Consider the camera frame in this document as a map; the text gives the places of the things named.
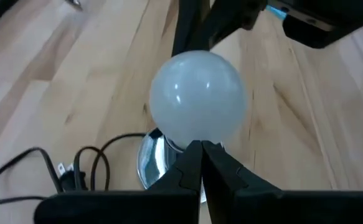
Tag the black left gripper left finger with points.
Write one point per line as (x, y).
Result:
(175, 199)

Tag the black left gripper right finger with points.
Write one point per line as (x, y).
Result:
(246, 202)

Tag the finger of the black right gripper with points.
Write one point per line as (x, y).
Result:
(190, 25)
(234, 15)

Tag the white lightbulb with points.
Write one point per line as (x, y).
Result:
(198, 99)

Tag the blue sticky note pad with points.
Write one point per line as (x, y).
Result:
(276, 12)

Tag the chrome lamp base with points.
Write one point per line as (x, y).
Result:
(153, 161)

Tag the black pen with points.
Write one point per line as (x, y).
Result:
(75, 3)

